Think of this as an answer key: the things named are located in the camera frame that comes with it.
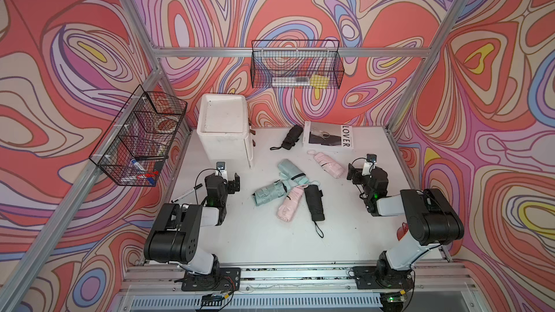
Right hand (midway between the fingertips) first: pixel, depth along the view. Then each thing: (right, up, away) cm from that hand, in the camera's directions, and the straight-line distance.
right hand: (359, 168), depth 96 cm
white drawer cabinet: (-60, +17, -9) cm, 63 cm away
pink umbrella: (-13, +1, +3) cm, 13 cm away
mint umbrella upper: (-32, -1, +3) cm, 33 cm away
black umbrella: (-30, +15, +15) cm, 37 cm away
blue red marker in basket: (-75, +1, -32) cm, 82 cm away
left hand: (-60, -2, -2) cm, 60 cm away
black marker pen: (-73, -8, 0) cm, 74 cm away
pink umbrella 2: (-33, -15, -10) cm, 38 cm away
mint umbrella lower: (-40, -10, -6) cm, 42 cm away
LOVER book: (-11, +16, +16) cm, 25 cm away
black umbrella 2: (-21, -12, -4) cm, 25 cm away
